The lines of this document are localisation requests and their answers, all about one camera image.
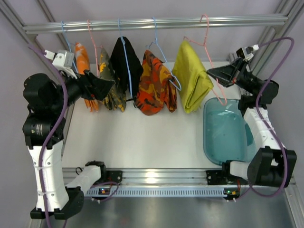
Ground orange white trousers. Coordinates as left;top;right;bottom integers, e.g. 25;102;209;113
75;42;99;112

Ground orange red camouflage trousers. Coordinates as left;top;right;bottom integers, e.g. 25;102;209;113
135;50;177;116

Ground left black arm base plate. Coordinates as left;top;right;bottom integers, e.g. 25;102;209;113
94;170;123;185

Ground aluminium frame left post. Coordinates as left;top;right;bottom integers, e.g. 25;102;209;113
0;0;67;84

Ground aluminium frame right post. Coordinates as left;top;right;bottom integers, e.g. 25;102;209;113
237;0;304;76

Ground pink wire hanger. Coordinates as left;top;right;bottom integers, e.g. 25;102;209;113
87;19;99;76
183;14;228;106

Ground green yellow camouflage trousers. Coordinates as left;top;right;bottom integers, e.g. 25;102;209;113
99;47;126;112

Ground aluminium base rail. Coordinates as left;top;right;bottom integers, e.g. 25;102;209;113
59;167;295;188

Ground aluminium hanging rail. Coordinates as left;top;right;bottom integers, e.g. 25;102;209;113
23;14;288;35

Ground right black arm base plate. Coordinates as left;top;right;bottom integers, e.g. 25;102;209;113
206;170;248;185

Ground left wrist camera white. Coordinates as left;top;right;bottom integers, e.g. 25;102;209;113
44;50;77;79

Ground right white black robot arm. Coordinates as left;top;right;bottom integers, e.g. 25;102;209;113
207;57;297;189

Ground blue hanger with black trousers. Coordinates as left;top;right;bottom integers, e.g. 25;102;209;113
117;18;133;98

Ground blue wire hanger leftmost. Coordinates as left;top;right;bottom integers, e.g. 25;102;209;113
60;21;79;75

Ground teal transparent plastic bin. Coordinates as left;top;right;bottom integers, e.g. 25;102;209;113
203;98;257;165

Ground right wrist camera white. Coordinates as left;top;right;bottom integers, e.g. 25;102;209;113
236;44;259;62

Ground blue hanger with camouflage trousers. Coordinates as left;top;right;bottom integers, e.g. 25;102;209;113
146;17;182;91

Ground grey slotted cable duct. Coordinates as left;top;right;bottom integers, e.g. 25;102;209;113
85;187;238;198

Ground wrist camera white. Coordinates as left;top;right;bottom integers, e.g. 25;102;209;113
236;44;259;62
44;50;77;79

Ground aluminium frame post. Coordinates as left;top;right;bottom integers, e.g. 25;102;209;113
0;0;67;84
237;0;304;76

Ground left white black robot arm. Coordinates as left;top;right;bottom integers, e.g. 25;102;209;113
22;70;115;220

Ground black trousers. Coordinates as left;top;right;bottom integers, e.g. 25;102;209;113
110;37;143;98

